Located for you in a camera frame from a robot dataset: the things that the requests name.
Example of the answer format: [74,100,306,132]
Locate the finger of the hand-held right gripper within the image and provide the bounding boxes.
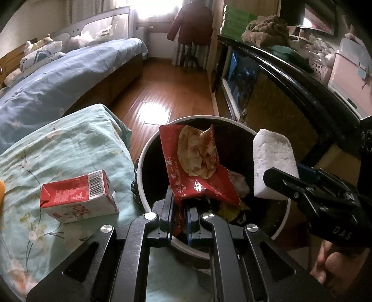
[263,168,314,204]
[296,164,323,181]

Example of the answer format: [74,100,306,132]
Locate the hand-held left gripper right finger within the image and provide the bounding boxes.
[186,206,320,302]

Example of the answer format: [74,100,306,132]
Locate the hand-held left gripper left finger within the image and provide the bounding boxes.
[26,186,176,302]

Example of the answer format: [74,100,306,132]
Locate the white foam block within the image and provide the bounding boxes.
[252,128,300,200]

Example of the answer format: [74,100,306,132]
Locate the red snack wrapper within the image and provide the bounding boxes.
[159,125,242,239]

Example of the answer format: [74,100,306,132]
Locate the white round trash bin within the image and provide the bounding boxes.
[136,115,292,259]

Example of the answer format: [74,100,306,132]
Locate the black bin liner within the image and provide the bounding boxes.
[131,118,287,241]

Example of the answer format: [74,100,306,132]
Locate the person's right hand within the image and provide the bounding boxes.
[309,240,365,291]

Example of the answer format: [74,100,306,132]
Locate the yellow snack wrapper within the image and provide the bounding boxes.
[218,202,251,226]

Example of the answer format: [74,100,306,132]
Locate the red and white carton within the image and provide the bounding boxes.
[40,170,120,223]

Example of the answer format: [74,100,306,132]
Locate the black cabinet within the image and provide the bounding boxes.
[211,35,367,186]

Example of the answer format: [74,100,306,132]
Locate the white patterned basket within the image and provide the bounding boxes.
[309,56,333,76]

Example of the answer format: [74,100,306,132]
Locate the pink storage box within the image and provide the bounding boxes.
[327,38,372,112]

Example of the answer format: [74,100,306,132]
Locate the dark green cloth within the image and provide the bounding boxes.
[270,46,313,72]

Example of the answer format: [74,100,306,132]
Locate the green floral blanket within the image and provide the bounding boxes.
[0,104,213,302]

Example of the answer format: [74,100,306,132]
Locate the white plastic bags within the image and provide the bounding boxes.
[308,39,336,61]

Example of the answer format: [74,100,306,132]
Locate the brown knitted blanket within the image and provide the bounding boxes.
[241,15,289,48]

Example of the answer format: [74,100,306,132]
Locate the wooden coat stand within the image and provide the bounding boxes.
[180,43,201,73]

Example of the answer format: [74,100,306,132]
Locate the black framed mirror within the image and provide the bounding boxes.
[279,0,339,37]

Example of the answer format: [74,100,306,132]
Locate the stack of green boxes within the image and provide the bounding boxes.
[221,5,258,37]

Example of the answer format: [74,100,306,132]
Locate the bed with blue quilt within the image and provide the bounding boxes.
[0,38,146,151]

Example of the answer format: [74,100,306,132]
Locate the dark red jacket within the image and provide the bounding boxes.
[166,0,214,45]

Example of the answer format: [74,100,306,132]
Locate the pink and white plush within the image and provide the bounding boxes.
[68,30,99,47]

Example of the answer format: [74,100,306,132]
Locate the panda print pillow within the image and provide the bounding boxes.
[20,41,66,70]

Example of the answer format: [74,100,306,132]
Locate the white pillow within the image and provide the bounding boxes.
[4,70,24,86]

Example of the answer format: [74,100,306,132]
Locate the cream plush toy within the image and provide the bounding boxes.
[25,34,53,50]

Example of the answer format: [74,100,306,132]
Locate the wooden bed frame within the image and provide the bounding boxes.
[64,55,144,117]

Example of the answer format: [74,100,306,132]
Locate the grey bed guard rail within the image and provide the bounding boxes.
[49,6,136,47]

